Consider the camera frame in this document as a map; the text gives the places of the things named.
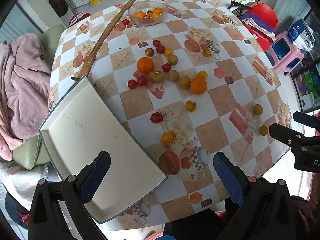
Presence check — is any pale green sofa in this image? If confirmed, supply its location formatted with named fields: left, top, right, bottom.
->
left=12, top=24, right=67, bottom=170

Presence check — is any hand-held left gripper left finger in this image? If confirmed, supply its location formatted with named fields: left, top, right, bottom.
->
left=30, top=151, right=112, bottom=240

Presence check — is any white cloth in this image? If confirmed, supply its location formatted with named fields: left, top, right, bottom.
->
left=0, top=160, right=63, bottom=210

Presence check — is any pink blanket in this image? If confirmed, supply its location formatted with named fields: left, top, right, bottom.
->
left=0, top=34, right=52, bottom=162

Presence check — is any white washing machine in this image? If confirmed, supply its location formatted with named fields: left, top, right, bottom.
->
left=41, top=0, right=73, bottom=25

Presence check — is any clear glass bowl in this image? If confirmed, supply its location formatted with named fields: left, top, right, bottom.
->
left=127, top=0, right=168, bottom=26

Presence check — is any black folding stand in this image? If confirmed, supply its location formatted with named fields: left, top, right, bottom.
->
left=230, top=1, right=253, bottom=15

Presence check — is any checkered printed tablecloth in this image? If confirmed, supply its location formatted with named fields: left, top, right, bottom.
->
left=48, top=0, right=292, bottom=231

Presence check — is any red plastic chair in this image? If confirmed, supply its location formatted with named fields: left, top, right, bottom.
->
left=241, top=2, right=278, bottom=43

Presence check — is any long wooden back scratcher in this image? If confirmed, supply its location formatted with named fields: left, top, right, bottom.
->
left=71, top=0, right=138, bottom=81

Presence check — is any blue and white bag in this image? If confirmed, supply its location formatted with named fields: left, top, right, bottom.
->
left=287, top=20, right=315, bottom=53

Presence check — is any white square tray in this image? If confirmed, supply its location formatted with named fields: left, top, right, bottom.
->
left=39, top=76, right=167, bottom=225

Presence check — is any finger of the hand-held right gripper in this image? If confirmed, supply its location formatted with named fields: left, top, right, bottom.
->
left=293, top=111, right=320, bottom=128
left=269, top=122, right=306, bottom=146

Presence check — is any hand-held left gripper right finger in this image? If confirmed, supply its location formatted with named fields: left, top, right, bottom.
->
left=212, top=151, right=300, bottom=240

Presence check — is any red mop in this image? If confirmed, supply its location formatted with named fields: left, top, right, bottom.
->
left=65, top=0, right=87, bottom=25

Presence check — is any purple cloth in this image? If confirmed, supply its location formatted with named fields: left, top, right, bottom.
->
left=240, top=14, right=277, bottom=42

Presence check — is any pink plastic stool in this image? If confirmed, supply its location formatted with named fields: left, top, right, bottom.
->
left=266, top=32, right=307, bottom=75

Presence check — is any dark display shelf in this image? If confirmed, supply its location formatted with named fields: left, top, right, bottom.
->
left=291, top=62, right=320, bottom=113

